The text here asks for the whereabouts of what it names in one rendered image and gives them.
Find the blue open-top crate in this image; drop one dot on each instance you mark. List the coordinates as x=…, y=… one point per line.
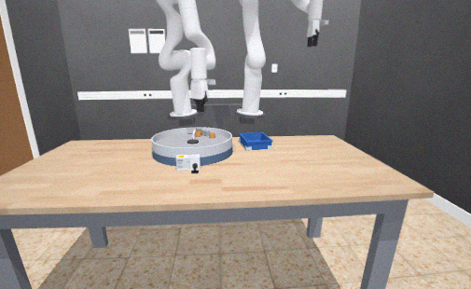
x=258, y=140

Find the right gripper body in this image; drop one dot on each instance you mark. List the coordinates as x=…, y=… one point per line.
x=198, y=88

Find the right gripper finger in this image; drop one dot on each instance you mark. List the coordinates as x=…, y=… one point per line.
x=197, y=103
x=202, y=103

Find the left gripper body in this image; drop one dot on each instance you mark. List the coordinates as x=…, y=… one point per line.
x=313, y=24

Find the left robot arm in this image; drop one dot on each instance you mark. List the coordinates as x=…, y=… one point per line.
x=255, y=58

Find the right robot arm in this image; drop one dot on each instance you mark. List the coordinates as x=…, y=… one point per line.
x=201, y=59

